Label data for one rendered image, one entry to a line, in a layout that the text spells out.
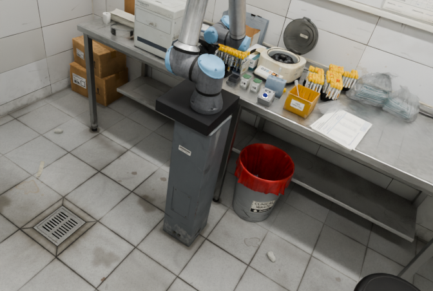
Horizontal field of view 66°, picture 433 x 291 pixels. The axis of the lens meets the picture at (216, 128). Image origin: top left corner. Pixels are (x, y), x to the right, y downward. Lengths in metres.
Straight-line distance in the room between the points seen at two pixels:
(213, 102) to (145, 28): 0.76
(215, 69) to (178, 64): 0.17
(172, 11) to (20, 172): 1.49
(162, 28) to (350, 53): 1.13
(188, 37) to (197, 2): 0.14
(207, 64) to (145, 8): 0.73
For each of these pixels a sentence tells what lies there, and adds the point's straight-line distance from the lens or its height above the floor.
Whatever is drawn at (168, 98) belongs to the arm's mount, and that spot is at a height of 0.94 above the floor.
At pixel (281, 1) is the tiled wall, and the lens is 2.28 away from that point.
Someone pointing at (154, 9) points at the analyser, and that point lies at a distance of 1.97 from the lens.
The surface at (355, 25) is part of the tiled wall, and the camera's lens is 2.19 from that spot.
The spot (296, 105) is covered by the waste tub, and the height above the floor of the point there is 0.93.
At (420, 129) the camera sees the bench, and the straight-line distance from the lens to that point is 2.12.
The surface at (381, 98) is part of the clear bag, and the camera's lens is 2.12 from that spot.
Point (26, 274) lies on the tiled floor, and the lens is 2.13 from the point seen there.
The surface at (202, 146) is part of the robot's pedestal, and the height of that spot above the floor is 0.79.
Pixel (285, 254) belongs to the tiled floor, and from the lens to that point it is 2.26.
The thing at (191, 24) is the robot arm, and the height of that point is 1.28.
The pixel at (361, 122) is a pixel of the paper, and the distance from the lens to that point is 1.89.
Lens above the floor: 1.79
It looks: 37 degrees down
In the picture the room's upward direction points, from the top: 12 degrees clockwise
